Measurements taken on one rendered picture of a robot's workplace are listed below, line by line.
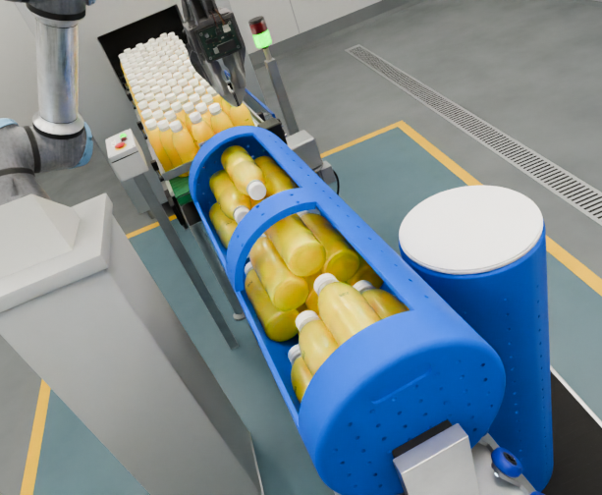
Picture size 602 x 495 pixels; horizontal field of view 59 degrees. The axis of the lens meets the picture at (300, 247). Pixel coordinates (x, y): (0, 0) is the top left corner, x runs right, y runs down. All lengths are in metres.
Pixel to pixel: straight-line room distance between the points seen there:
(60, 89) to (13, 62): 4.74
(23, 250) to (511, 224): 1.06
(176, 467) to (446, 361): 1.28
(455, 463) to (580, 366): 1.45
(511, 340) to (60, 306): 1.01
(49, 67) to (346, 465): 1.04
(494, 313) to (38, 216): 0.99
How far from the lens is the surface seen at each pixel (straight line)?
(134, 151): 1.93
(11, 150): 1.43
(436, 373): 0.70
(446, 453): 0.75
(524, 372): 1.28
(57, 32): 1.32
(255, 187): 1.17
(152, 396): 1.58
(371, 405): 0.68
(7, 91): 6.21
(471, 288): 1.04
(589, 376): 2.17
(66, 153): 1.46
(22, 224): 1.34
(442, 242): 1.09
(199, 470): 1.86
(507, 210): 1.15
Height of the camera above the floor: 1.72
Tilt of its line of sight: 36 degrees down
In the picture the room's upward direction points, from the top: 21 degrees counter-clockwise
